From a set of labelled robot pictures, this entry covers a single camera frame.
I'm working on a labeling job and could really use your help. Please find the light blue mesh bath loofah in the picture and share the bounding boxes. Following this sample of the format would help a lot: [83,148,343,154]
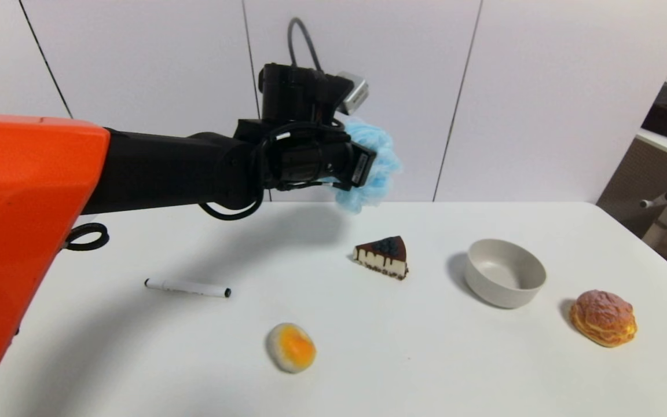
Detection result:
[332,116,403,214]

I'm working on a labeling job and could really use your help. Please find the beige round bowl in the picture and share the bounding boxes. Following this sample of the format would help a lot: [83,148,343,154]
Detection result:
[464,239,547,309]

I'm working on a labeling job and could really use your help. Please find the chocolate blueberry cake slice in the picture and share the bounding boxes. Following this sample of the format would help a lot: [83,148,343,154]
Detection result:
[353,236,409,281]

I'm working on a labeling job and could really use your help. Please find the round bun with orange centre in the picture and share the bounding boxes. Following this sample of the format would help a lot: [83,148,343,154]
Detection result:
[266,323,317,374]

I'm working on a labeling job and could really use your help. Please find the white marker pen black caps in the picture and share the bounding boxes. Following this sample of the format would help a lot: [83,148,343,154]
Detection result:
[144,278,232,298]

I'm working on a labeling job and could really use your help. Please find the golden cream puff pastry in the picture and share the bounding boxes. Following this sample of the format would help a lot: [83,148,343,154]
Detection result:
[569,290,638,348]

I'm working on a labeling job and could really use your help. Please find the brown perforated desk panel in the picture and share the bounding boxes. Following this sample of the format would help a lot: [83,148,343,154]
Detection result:
[595,139,667,239]

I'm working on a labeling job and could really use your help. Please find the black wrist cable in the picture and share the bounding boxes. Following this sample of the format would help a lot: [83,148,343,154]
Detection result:
[198,132,311,222]

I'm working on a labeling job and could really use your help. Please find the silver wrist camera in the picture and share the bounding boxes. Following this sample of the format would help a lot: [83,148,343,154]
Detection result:
[336,71,370,115]

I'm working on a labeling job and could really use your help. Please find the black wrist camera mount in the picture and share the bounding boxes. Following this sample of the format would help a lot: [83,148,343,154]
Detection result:
[258,63,355,125]

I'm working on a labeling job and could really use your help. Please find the grey camera cable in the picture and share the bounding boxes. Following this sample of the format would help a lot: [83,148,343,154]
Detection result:
[287,17,325,74]

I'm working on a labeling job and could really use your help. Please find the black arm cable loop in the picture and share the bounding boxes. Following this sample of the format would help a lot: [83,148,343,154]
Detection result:
[63,222,109,252]

